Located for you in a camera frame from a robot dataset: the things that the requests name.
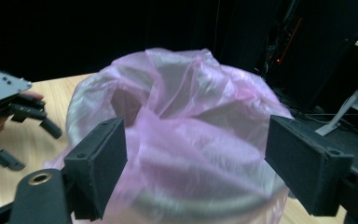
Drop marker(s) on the pink plastic bag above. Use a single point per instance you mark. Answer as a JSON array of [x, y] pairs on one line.
[[192, 130]]

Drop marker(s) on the white desk frame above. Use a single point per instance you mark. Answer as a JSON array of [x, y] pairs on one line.
[[352, 99]]

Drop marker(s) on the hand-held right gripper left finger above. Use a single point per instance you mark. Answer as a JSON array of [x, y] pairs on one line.
[[96, 168]]

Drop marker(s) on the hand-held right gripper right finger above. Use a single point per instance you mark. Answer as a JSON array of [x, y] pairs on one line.
[[307, 165]]

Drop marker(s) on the black equipment cabinet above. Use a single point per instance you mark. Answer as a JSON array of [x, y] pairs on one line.
[[323, 46]]

